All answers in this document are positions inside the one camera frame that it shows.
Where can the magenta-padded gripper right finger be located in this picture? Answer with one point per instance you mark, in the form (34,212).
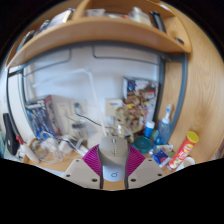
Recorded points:
(146,171)

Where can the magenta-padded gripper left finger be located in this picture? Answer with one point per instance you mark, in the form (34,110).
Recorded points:
(80,173)

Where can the grey white computer mouse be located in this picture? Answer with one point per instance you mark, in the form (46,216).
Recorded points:
(113,156)

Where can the blue tissue pack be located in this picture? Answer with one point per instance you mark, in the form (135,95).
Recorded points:
(161,156)

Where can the teal round container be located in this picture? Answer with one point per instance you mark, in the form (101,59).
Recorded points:
(142,144)

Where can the white power strip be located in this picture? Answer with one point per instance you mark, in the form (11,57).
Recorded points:
(71,145)

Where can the red chips can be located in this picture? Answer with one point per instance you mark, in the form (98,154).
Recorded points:
(182,151)

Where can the white mug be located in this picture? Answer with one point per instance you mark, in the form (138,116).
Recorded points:
(188,162)

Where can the blue tube with white cap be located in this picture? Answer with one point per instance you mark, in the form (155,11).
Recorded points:
(149,128)

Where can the blue spray bottle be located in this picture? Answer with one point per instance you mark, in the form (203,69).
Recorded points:
(163,129)

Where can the blue robot model kit box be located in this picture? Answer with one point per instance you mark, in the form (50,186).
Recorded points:
(40,116)

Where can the white desk lamp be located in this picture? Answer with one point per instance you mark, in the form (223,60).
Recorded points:
(96,100)

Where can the colourful printed box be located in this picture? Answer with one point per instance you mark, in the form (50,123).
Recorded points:
(141,91)

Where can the wooden shelf unit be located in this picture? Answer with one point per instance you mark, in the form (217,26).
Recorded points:
(100,33)

